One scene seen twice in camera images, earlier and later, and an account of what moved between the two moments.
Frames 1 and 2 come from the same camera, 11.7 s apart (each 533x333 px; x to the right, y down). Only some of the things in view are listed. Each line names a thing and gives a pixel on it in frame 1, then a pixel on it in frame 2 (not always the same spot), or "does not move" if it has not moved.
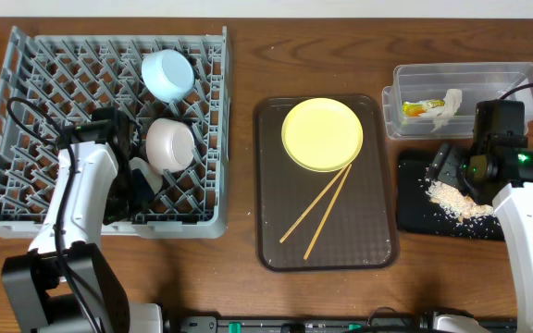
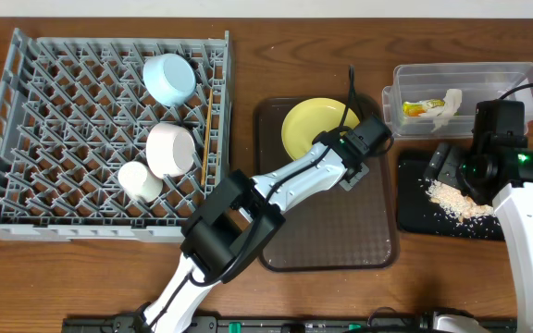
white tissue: x=442 y=115 does not move
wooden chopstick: x=291 y=228 -> x=206 y=139
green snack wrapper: x=418 y=108 does not move
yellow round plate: x=322 y=135 does not move
